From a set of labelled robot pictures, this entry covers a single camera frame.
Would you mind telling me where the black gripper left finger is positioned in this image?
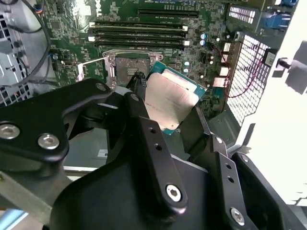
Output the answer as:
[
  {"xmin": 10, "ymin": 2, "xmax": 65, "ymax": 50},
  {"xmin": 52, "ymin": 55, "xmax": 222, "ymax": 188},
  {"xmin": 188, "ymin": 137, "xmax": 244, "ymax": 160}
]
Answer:
[{"xmin": 0, "ymin": 71, "xmax": 189, "ymax": 218}]

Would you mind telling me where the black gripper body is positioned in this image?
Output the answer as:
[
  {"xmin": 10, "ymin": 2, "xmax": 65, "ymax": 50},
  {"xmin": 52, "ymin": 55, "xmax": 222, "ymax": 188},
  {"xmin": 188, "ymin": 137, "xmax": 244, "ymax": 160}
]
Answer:
[{"xmin": 47, "ymin": 153, "xmax": 231, "ymax": 230}]

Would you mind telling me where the silver CPU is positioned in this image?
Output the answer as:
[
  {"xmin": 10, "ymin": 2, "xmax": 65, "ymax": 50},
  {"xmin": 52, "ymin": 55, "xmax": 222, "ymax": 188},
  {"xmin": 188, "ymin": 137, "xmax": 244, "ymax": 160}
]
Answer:
[{"xmin": 143, "ymin": 60, "xmax": 208, "ymax": 137}]

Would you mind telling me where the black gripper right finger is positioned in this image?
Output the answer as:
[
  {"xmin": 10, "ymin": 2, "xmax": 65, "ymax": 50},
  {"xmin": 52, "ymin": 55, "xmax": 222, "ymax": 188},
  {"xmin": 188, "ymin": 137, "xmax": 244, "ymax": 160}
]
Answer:
[{"xmin": 179, "ymin": 105, "xmax": 295, "ymax": 230}]

